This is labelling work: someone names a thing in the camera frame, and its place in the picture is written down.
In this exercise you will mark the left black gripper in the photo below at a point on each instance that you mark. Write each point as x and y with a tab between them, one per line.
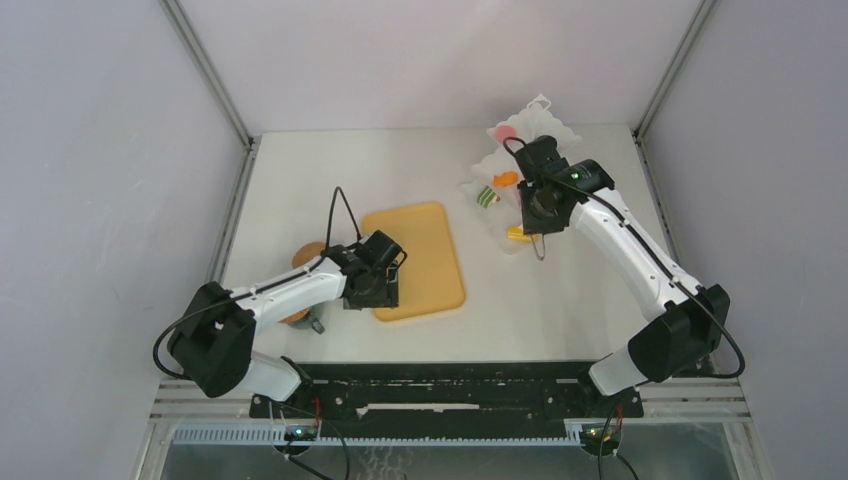
385	298

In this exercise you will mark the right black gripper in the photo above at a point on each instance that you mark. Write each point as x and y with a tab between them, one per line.
531	224

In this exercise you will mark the small orange pastry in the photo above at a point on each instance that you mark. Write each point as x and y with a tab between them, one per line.
506	179

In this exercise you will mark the yellow serving tray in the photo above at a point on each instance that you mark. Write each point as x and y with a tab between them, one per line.
430	280

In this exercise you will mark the yellow cream cake slice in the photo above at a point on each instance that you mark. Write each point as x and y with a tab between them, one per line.
517	234

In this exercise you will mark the green layered cake slice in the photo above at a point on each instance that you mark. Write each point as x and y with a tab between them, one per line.
487	197

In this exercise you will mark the white three tier stand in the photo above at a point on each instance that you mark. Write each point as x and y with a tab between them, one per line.
533	121

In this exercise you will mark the pink handled metal tongs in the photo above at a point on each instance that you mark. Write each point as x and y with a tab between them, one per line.
539	246

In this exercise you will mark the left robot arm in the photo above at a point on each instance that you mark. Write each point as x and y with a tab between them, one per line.
213	341

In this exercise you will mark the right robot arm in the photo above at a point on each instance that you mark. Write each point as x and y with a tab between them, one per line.
685	320

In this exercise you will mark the grey mug with rattan lid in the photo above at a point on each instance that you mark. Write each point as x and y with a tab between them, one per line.
307	319

